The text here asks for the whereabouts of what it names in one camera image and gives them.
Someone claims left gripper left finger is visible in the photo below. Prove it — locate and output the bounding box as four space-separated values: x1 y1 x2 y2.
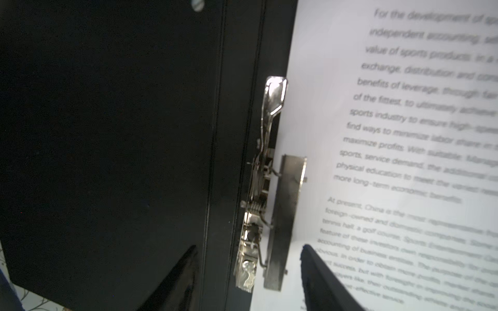
138 246 200 311

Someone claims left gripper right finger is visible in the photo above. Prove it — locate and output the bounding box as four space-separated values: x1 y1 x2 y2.
300 244 364 311

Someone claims teal black clip folder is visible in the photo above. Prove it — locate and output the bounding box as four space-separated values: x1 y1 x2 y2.
1 1 298 310

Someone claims paper sheet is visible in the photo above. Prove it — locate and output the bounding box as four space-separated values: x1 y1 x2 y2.
250 1 497 310

